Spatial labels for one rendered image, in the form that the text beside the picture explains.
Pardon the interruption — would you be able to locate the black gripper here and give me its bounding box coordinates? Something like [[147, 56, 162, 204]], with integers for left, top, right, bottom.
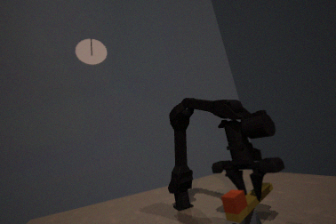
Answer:
[[212, 140, 284, 200]]

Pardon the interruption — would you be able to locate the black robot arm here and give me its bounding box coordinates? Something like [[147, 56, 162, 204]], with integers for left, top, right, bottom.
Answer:
[[168, 98, 275, 211]]

